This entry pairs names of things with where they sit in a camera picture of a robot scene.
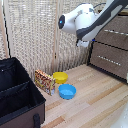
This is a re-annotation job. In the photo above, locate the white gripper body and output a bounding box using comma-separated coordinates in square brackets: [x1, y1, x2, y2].
[76, 38, 91, 49]

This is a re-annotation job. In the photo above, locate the blue plastic bowl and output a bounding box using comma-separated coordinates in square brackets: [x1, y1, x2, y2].
[58, 83, 77, 100]

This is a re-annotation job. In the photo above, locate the yellow plastic bowl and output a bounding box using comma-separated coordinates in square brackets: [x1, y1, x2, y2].
[52, 71, 69, 85]

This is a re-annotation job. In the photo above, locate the black strap buckle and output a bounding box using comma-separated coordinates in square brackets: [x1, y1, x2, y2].
[32, 113, 41, 128]

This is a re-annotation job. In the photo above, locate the brown wooden drawer cabinet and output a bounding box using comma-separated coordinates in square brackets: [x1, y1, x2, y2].
[86, 9, 128, 84]

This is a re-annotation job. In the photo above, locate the colourful printed carton box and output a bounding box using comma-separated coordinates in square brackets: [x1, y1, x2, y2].
[34, 69, 57, 97]

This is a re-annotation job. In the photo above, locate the brown drawer with long handle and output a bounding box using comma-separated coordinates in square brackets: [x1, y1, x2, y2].
[89, 41, 128, 80]

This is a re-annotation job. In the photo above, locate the long silver drawer handle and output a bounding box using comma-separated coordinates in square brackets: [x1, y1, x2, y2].
[96, 54, 118, 67]

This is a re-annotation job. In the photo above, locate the brown drawer with short handle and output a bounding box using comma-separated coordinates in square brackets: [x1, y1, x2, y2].
[93, 15, 128, 51]

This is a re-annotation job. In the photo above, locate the black fabric storage box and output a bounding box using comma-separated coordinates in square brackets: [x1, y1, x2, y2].
[0, 57, 47, 128]

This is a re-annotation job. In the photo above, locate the woven bamboo folding screen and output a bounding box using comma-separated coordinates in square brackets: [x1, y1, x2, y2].
[0, 0, 128, 80]

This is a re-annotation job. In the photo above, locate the short silver drawer handle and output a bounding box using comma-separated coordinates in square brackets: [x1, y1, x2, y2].
[103, 28, 128, 36]

